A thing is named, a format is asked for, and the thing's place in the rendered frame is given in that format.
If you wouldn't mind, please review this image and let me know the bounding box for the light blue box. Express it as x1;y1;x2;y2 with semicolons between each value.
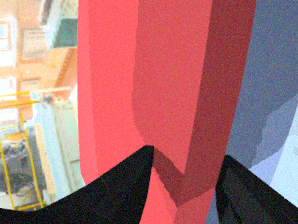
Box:
225;0;298;185

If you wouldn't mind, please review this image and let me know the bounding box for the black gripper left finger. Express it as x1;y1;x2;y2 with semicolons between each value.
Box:
0;144;154;224

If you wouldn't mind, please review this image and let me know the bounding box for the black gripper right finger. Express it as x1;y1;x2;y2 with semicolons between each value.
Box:
216;155;298;224

